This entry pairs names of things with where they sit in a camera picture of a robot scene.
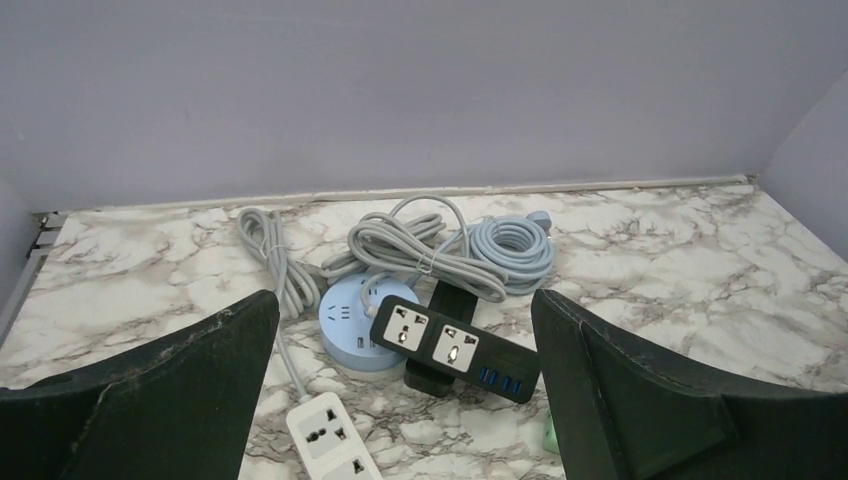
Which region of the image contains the grey cable bundle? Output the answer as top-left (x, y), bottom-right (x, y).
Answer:
top-left (236, 206), bottom-right (324, 402)
top-left (321, 194), bottom-right (510, 305)

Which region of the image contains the white power strip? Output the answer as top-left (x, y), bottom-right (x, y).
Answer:
top-left (285, 392), bottom-right (383, 480)

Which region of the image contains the grey cable bundle middle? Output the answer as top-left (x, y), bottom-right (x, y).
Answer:
top-left (321, 194), bottom-right (510, 305)

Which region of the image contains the black power strip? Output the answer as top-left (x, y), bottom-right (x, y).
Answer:
top-left (370, 295), bottom-right (540, 404)
top-left (402, 281), bottom-right (480, 399)

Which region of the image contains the green plug adapter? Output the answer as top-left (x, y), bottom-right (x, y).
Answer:
top-left (542, 410), bottom-right (560, 455)

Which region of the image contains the grey cable bundle left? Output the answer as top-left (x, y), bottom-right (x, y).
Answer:
top-left (236, 206), bottom-right (324, 402)

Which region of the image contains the light blue coiled cable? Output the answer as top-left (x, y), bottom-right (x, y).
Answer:
top-left (437, 210), bottom-right (558, 297)

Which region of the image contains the round blue power socket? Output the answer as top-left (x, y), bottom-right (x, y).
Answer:
top-left (318, 273), bottom-right (405, 373)

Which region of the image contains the aluminium rail base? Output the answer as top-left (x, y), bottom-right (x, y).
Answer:
top-left (1, 212), bottom-right (68, 345)

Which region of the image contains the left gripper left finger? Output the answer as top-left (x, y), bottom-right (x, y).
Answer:
top-left (1, 290), bottom-right (279, 479)

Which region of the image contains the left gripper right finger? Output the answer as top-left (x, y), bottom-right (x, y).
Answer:
top-left (531, 290), bottom-right (847, 479)

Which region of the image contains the black power strip front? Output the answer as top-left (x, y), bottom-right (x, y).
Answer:
top-left (370, 295), bottom-right (540, 404)

